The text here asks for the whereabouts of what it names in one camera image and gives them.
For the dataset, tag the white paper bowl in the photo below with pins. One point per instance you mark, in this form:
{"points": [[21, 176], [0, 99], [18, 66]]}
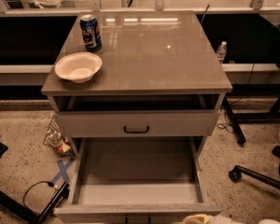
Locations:
{"points": [[78, 67]]}

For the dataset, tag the grey middle drawer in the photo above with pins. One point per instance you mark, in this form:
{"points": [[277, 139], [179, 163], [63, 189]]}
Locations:
{"points": [[137, 124]]}

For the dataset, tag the blue soda can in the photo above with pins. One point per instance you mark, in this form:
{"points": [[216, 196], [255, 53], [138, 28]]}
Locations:
{"points": [[90, 32]]}

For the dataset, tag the grey drawer cabinet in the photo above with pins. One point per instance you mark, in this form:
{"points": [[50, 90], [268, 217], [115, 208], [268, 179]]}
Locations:
{"points": [[152, 61]]}

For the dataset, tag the black stand leg left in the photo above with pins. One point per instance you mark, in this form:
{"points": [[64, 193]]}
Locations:
{"points": [[24, 212]]}

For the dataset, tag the wire basket with items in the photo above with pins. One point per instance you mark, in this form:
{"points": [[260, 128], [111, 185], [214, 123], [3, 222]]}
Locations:
{"points": [[58, 143]]}

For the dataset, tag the white foam-covered gripper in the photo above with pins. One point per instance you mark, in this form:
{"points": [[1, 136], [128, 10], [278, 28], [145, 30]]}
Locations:
{"points": [[198, 219]]}

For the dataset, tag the clear plastic water bottle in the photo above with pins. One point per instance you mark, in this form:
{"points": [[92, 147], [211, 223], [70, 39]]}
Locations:
{"points": [[221, 51]]}

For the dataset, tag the black office chair base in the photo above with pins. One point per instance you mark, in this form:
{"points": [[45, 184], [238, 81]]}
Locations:
{"points": [[236, 173]]}

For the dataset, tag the grey open bottom drawer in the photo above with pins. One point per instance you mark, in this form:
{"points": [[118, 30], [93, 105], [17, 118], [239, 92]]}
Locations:
{"points": [[135, 181]]}

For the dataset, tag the black table leg right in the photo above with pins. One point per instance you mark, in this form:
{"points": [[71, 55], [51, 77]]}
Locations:
{"points": [[235, 125]]}

